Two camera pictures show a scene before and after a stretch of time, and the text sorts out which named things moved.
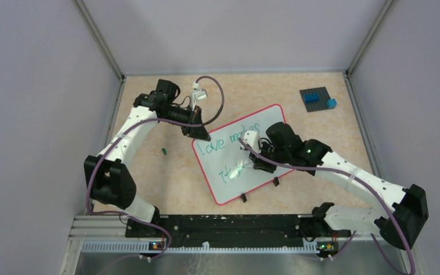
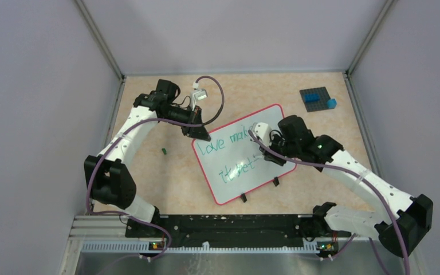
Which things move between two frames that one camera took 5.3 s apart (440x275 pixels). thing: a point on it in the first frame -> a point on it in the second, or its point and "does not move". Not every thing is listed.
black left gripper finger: (204, 134) does not move
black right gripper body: (270, 152) -> (284, 148)
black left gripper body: (193, 116) does not move
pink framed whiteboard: (227, 168) does not move
